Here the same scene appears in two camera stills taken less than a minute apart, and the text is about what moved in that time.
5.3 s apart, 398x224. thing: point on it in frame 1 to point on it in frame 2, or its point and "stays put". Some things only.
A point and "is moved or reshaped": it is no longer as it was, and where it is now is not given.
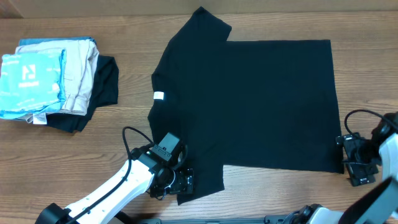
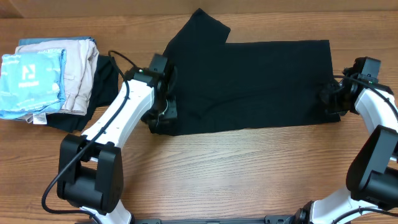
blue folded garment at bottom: x=23 y=42 stays put
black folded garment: x=105 y=92 stays put
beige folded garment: x=82 y=61 stays put
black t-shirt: x=268 y=104 is moved or reshaped
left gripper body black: x=176 y=181 to x=163 y=106
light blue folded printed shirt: x=32 y=83 stays put
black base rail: x=268 y=219 stays put
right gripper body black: x=359 y=175 to x=330 y=97
